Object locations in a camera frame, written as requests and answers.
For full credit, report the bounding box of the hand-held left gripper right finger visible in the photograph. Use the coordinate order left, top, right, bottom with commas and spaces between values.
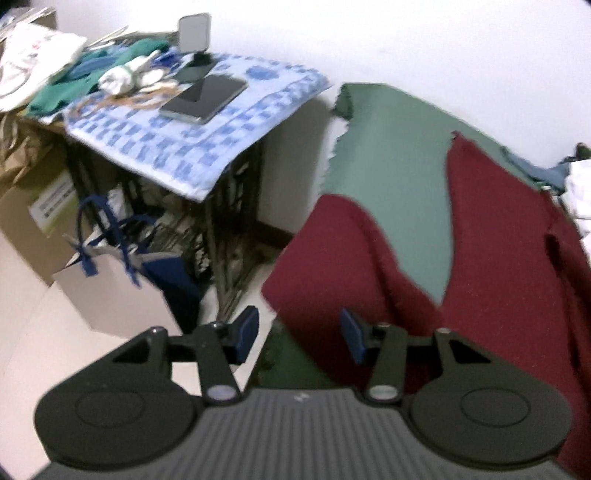
340, 308, 492, 401

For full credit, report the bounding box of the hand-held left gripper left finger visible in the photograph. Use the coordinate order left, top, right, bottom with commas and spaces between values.
108, 305, 259, 406

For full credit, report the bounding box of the dark red knit sweater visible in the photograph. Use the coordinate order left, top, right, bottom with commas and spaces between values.
261, 131, 591, 480

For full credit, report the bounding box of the blue bag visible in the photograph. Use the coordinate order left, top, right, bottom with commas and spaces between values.
139, 251, 204, 333

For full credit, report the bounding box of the white paper bag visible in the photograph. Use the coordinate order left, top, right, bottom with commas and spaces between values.
52, 194, 185, 335

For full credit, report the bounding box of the green table cover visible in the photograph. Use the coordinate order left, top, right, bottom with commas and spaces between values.
256, 83, 568, 388

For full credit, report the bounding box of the blue checkered cloth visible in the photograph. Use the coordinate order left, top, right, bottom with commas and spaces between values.
39, 53, 333, 201

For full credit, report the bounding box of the grey smartphone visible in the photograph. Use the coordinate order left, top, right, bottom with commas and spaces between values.
159, 76, 249, 124

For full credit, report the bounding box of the large cardboard box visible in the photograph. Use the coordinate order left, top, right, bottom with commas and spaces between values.
0, 143, 86, 287

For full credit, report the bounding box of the dark phone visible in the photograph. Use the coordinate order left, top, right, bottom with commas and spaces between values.
178, 62, 218, 86

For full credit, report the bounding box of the white shirt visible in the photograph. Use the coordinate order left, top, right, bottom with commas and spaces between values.
561, 159, 591, 241

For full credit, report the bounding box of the white rolled cloth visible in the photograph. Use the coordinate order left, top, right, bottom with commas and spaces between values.
98, 55, 160, 97

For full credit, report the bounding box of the crumpled brown paper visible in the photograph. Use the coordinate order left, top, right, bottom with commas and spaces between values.
0, 111, 70, 185

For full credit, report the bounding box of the small grey stand mirror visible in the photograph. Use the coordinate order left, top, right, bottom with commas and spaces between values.
178, 13, 212, 63

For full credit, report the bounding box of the green cloth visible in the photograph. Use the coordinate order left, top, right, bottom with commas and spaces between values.
25, 37, 171, 116

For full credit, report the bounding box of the white cloth bag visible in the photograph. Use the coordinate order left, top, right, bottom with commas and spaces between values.
0, 21, 88, 114

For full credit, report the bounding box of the orange cord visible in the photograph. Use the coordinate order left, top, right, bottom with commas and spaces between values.
65, 90, 181, 116

